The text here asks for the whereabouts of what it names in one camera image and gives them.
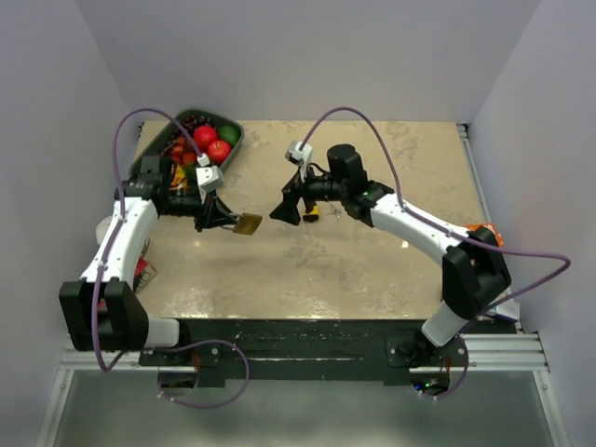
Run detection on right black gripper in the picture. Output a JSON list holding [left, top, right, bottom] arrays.
[[270, 162, 347, 226]]

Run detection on yellow padlock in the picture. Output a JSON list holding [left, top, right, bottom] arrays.
[[303, 203, 320, 223]]

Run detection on brass padlock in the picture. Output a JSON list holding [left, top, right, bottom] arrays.
[[222, 212, 263, 236]]

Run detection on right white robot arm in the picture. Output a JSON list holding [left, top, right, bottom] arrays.
[[269, 142, 511, 366]]

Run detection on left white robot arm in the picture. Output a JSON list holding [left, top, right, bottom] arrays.
[[59, 156, 238, 365]]

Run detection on red apple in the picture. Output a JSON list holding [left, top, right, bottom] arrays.
[[207, 140, 232, 165]]

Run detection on strawberries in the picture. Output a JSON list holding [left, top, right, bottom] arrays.
[[167, 136, 196, 166]]

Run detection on red pomegranate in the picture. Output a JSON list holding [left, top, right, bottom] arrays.
[[193, 125, 219, 151]]

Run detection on green lime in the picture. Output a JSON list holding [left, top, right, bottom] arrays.
[[217, 125, 241, 146]]

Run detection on red box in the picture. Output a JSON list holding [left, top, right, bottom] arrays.
[[133, 254, 157, 292]]

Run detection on dark green fruit tray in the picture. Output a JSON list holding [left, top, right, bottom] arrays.
[[129, 109, 244, 191]]

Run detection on dark cherries bunch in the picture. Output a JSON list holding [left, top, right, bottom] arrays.
[[180, 115, 216, 136]]

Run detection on white tissue roll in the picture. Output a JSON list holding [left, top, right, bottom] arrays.
[[95, 216, 113, 246]]

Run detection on orange razor package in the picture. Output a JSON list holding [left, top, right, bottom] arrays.
[[466, 223, 503, 247]]

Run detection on blue white box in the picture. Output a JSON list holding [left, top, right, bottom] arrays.
[[484, 294, 520, 323]]

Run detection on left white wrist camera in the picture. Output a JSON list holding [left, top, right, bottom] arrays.
[[196, 154, 224, 193]]

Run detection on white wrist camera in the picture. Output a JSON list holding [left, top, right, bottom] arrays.
[[285, 141, 313, 182], [196, 154, 224, 193]]

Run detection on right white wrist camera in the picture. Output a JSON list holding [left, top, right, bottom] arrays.
[[285, 141, 313, 182]]

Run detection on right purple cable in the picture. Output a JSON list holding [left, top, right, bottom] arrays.
[[302, 106, 572, 401]]

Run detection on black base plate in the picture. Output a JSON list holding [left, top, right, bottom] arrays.
[[140, 318, 467, 386]]

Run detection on aluminium frame rail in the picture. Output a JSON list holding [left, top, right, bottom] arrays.
[[455, 121, 550, 373]]

